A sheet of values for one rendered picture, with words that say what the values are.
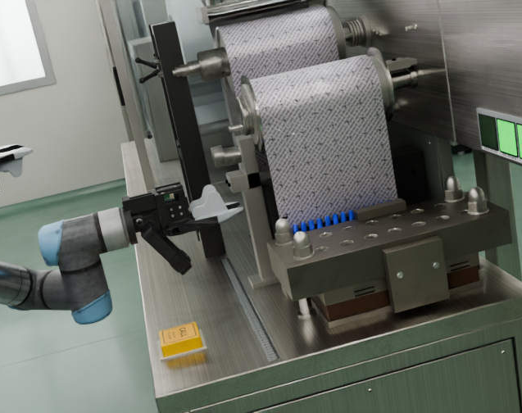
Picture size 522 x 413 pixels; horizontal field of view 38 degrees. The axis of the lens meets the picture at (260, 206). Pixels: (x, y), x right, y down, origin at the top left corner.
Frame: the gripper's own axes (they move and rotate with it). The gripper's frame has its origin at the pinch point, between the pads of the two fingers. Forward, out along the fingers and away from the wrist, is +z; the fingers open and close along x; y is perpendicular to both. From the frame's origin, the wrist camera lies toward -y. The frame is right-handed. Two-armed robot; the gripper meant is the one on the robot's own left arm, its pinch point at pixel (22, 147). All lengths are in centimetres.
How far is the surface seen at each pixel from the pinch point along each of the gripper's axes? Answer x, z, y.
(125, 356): -114, 70, 140
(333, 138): 66, 33, -4
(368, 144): 69, 39, -1
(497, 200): 75, 72, 20
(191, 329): 61, -1, 23
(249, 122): 55, 22, -8
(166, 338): 60, -6, 23
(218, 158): 49, 18, -1
